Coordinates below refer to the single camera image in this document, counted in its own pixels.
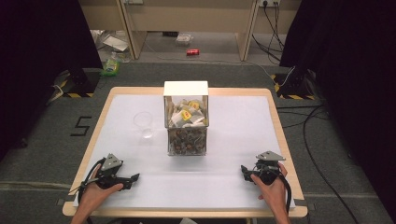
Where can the light wooden desk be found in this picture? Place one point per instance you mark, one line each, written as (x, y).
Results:
(190, 18)

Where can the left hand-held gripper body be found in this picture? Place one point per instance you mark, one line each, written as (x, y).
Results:
(109, 174)

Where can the red drink can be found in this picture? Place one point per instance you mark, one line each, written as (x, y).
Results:
(192, 52)

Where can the black stand base striped tape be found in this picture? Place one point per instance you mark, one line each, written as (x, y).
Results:
(292, 85)
(79, 82)

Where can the green packet on floor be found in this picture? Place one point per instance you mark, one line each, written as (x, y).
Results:
(110, 67)

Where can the wooden table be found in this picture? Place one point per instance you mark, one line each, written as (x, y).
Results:
(277, 124)

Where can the person's left hand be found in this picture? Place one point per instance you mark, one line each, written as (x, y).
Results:
(96, 194)

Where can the pile of white tea bags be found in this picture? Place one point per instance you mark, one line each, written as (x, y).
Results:
(187, 115)

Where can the clear glass cup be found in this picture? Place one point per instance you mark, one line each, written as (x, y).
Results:
(144, 122)

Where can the clear box with white lid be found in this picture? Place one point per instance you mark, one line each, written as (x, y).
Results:
(186, 118)

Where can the black curtain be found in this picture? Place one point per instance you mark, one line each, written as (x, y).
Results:
(351, 77)
(40, 62)

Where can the white wall power outlet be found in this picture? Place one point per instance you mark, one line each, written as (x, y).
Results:
(269, 3)

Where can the white table mat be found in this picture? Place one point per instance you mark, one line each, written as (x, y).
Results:
(218, 161)

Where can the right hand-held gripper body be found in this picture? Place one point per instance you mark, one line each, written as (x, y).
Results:
(267, 169)

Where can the pile of dark patterned packets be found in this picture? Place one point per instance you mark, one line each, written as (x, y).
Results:
(186, 141)

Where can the person's right hand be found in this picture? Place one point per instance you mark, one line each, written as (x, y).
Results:
(271, 193)

